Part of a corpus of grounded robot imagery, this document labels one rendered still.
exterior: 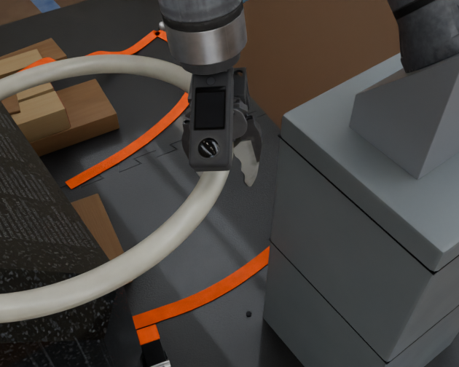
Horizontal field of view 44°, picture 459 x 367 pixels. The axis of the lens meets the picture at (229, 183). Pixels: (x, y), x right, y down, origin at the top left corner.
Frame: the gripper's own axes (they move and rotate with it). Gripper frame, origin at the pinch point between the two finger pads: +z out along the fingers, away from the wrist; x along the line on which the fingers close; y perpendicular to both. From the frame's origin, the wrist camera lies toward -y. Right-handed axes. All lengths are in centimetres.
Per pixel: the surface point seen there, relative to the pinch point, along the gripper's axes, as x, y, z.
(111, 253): 49, 51, 77
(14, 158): 51, 33, 22
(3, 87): 35.9, 16.9, -7.3
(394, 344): -27, 5, 53
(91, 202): 59, 70, 74
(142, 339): 38, 27, 87
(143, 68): 13.4, 18.7, -7.4
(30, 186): 46, 26, 23
